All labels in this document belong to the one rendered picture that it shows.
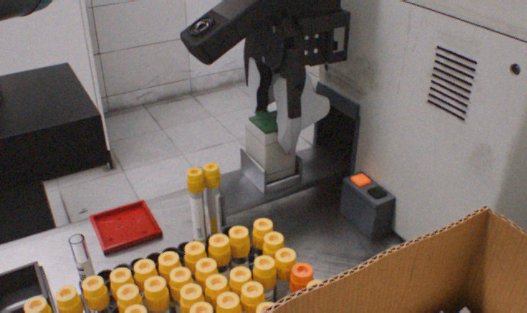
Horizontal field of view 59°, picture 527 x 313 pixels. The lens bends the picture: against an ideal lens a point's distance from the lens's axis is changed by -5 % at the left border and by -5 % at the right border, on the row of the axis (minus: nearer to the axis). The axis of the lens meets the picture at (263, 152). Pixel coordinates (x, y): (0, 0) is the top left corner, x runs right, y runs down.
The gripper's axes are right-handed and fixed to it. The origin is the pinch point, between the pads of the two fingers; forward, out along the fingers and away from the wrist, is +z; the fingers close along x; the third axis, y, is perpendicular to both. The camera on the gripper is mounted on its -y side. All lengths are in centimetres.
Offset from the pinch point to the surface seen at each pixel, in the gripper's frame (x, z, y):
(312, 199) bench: -1.9, 9.6, 5.1
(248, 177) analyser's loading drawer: 0.6, 5.4, -2.4
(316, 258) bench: -10.9, 9.6, -0.5
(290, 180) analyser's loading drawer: -2.9, 4.8, 1.0
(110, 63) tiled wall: 220, 69, 26
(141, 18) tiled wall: 220, 47, 46
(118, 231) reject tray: 3.5, 9.4, -17.8
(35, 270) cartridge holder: -1.9, 6.5, -27.3
